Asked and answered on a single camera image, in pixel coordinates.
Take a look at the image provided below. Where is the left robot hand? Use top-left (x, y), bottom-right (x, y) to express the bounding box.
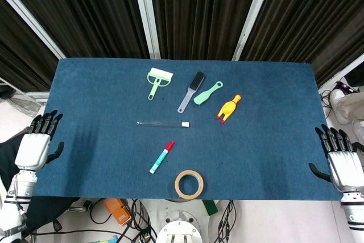
top-left (14, 110), bottom-right (65, 171)

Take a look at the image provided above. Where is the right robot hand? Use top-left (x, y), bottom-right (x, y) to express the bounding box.
top-left (308, 123), bottom-right (364, 194)

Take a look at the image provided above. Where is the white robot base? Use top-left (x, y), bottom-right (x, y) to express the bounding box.
top-left (142, 199), bottom-right (221, 243)

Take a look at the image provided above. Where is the transparent tube with white cap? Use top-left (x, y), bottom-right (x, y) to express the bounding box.
top-left (136, 121), bottom-right (191, 128)

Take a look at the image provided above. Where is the beige trouser leg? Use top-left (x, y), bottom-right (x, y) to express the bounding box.
top-left (340, 92), bottom-right (364, 122)

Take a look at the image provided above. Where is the blue felt table mat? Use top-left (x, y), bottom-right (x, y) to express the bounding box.
top-left (30, 57), bottom-right (346, 201)

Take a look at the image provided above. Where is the orange device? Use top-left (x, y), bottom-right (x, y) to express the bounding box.
top-left (102, 198), bottom-right (132, 227)

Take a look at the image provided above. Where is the yellow rubber chicken toy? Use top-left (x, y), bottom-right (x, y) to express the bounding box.
top-left (216, 93), bottom-right (242, 125)

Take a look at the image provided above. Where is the teal marker with red cap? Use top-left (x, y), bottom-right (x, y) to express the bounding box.
top-left (149, 140), bottom-right (175, 175)

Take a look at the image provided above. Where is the green plastic part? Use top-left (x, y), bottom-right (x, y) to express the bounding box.
top-left (202, 200), bottom-right (219, 216)

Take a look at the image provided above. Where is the green squeegee with white blade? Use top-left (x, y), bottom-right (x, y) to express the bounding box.
top-left (147, 67), bottom-right (174, 101)

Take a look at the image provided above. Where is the brown tape roll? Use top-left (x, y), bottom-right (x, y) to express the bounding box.
top-left (174, 170), bottom-right (205, 200)

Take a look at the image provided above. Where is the green plastic brush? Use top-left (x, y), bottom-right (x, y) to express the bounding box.
top-left (193, 81), bottom-right (224, 106)

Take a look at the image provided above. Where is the black cable bundle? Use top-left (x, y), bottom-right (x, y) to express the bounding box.
top-left (30, 198), bottom-right (158, 243)

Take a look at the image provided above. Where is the white aluminium frame post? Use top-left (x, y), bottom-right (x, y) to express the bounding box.
top-left (0, 0), bottom-right (68, 60)
top-left (130, 0), bottom-right (162, 60)
top-left (231, 0), bottom-right (277, 61)

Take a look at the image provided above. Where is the black brush with grey handle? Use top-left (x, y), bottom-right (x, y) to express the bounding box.
top-left (177, 72), bottom-right (206, 114)

